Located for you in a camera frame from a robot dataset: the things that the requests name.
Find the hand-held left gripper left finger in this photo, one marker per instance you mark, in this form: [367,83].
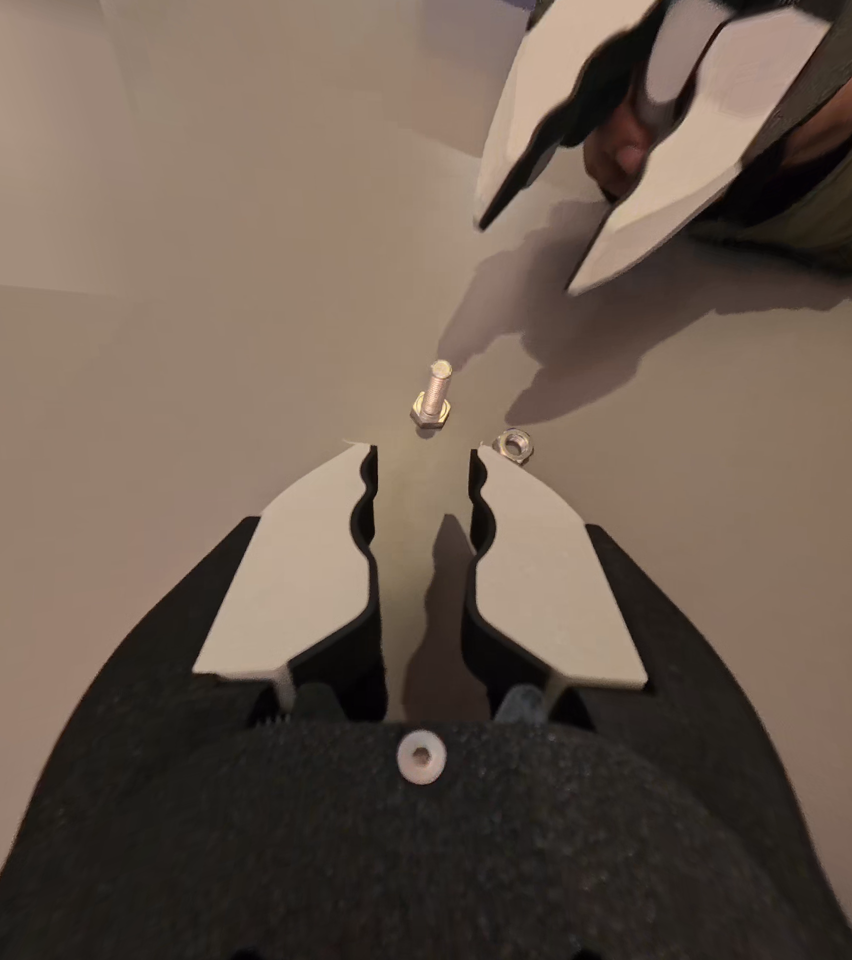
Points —
[291,585]

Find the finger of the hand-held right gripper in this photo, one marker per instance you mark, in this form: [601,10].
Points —
[703,150]
[538,97]

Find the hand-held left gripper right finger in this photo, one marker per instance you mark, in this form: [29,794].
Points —
[553,585]

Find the steel hex nut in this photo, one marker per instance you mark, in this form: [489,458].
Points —
[514,444]

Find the steel hex bolt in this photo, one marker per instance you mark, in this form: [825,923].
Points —
[433,397]

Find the person's right hand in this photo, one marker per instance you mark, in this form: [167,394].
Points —
[617,154]

